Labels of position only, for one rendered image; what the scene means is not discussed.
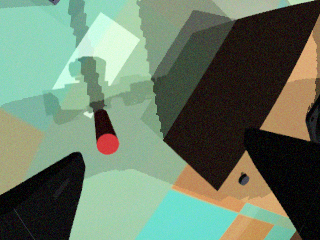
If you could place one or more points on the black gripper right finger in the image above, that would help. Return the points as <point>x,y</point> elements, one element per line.
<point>291,169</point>

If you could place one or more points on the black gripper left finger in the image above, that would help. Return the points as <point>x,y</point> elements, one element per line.
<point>44,206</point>

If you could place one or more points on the red peg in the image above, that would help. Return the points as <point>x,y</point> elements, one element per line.
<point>106,140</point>

